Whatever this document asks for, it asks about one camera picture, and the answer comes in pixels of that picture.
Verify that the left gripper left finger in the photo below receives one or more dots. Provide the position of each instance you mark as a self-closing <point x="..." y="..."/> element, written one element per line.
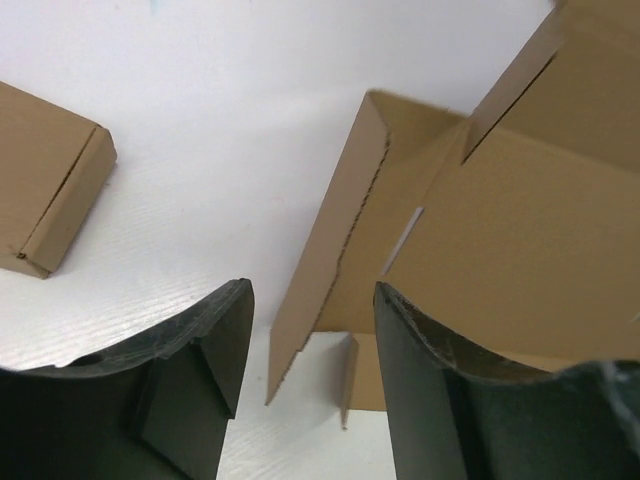
<point x="153" y="406"/>

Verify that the large cardboard box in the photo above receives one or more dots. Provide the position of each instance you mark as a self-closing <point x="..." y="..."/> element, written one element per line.
<point x="516" y="226"/>

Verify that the small closed cardboard box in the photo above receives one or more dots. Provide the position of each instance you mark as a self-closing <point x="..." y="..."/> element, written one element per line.
<point x="54" y="164"/>

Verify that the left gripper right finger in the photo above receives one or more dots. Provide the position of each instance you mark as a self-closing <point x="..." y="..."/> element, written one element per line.
<point x="459" y="411"/>

